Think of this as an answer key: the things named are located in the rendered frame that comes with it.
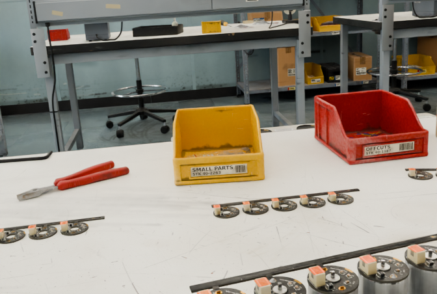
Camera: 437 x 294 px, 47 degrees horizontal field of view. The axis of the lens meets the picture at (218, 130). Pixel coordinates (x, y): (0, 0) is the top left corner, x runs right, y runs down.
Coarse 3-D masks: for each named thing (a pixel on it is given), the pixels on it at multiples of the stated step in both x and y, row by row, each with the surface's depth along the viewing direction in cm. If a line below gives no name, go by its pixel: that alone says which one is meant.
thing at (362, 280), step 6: (378, 264) 26; (378, 270) 25; (384, 270) 25; (360, 276) 26; (360, 282) 26; (366, 282) 25; (372, 282) 25; (378, 282) 25; (396, 282) 25; (402, 282) 25; (360, 288) 26; (366, 288) 25; (372, 288) 25; (378, 288) 25; (384, 288) 25; (390, 288) 25; (396, 288) 25; (402, 288) 25
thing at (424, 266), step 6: (420, 246) 27; (426, 246) 27; (432, 246) 27; (432, 252) 27; (408, 258) 26; (414, 264) 26; (420, 264) 26; (426, 264) 26; (432, 264) 26; (426, 270) 25; (432, 270) 25
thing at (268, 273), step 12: (408, 240) 28; (420, 240) 28; (432, 240) 28; (348, 252) 27; (360, 252) 27; (372, 252) 27; (300, 264) 26; (312, 264) 26; (324, 264) 26; (240, 276) 26; (252, 276) 26; (264, 276) 26; (192, 288) 25; (204, 288) 25; (216, 288) 25
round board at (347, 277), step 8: (328, 272) 26; (336, 272) 26; (344, 272) 25; (352, 272) 25; (344, 280) 25; (352, 280) 25; (312, 288) 24; (320, 288) 24; (328, 288) 24; (336, 288) 24; (352, 288) 24
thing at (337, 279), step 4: (324, 268) 26; (328, 276) 25; (336, 276) 25; (328, 280) 25; (332, 280) 25; (336, 280) 25; (340, 280) 25; (308, 284) 25; (308, 288) 25; (340, 288) 24; (308, 292) 25; (312, 292) 25; (316, 292) 24; (352, 292) 24; (356, 292) 24
